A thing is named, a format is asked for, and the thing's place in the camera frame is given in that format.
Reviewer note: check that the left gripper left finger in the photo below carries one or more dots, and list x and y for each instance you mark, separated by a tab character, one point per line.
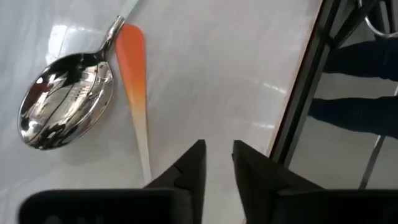
124	208

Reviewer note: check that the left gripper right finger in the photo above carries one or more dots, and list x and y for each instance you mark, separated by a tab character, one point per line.
295	208

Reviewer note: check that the silver chair leg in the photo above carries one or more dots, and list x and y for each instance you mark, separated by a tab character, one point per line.
371	161

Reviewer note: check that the person's leg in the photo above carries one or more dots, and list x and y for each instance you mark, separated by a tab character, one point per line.
357	116

